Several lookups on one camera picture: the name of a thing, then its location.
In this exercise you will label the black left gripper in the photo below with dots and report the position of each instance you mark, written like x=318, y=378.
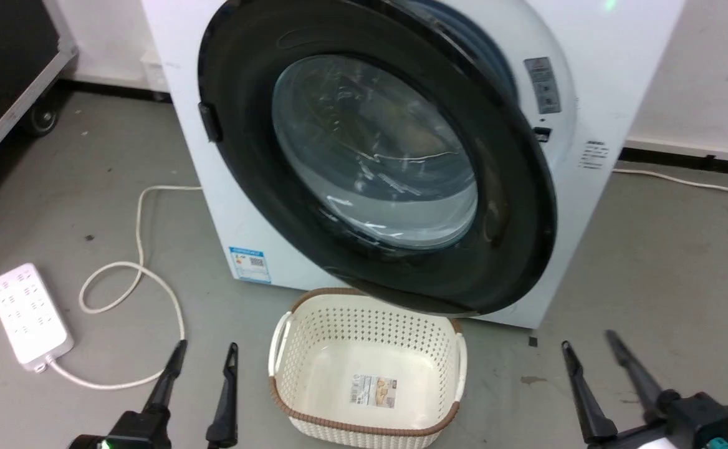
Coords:
x=130, y=431

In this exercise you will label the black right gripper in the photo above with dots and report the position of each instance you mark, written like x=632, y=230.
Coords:
x=700, y=421

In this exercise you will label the black round washing machine door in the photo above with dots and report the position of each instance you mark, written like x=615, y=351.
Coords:
x=245, y=93

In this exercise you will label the white front-load washing machine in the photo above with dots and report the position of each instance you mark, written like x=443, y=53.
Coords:
x=601, y=75

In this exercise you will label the cream laundry basket brown rim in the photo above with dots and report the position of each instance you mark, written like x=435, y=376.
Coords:
x=314, y=405

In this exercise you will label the blue energy label sticker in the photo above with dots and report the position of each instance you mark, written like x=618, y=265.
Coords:
x=250, y=264

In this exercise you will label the paper product label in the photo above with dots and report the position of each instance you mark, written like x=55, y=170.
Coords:
x=374, y=391

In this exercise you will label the white power strip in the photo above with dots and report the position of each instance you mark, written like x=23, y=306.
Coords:
x=27, y=315

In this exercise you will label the white text label sticker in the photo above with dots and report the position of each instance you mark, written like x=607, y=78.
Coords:
x=593, y=154

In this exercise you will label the grey warning sticker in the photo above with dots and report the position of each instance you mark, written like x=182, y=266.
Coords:
x=543, y=84

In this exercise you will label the black caster wheel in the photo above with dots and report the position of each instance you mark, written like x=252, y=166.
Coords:
x=43, y=118

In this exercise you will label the grey rubber drum seal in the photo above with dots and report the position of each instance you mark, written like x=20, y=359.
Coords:
x=479, y=47

